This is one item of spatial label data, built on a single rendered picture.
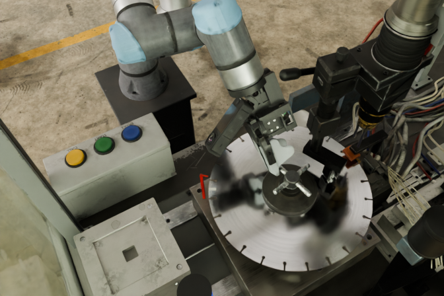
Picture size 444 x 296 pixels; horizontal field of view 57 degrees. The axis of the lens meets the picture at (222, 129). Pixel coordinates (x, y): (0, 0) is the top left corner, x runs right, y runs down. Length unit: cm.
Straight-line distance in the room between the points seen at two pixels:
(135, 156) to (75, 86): 153
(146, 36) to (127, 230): 40
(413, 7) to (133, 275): 66
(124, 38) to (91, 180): 37
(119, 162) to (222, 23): 45
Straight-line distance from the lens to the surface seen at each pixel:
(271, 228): 81
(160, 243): 86
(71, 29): 285
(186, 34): 75
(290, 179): 80
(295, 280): 89
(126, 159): 98
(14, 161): 73
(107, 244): 89
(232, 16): 67
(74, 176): 99
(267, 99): 75
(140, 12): 77
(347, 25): 276
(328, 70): 64
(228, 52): 68
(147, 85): 124
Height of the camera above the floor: 170
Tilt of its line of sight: 54 degrees down
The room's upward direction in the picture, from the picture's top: 2 degrees counter-clockwise
